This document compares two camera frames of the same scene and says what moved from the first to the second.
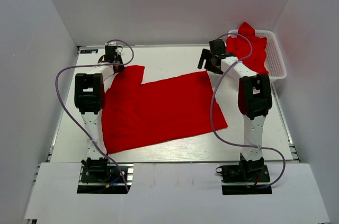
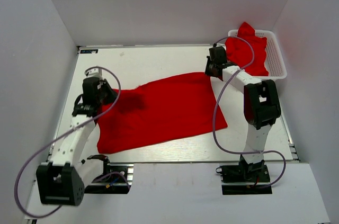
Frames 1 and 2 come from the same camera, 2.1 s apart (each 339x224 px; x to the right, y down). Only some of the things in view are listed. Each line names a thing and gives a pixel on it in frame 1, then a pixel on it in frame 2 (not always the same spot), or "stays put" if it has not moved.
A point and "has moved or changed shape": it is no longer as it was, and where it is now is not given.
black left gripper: [121, 69] → [105, 84]
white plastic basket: [275, 66] stays put
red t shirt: [134, 114] has moved or changed shape
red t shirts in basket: [249, 48] stays put
